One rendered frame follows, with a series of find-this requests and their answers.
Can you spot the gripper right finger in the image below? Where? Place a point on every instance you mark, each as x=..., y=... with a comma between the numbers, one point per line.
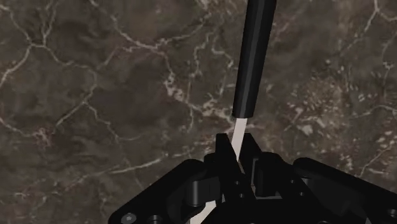
x=310, y=183

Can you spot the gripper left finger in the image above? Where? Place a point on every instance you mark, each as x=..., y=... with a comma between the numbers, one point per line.
x=198, y=183

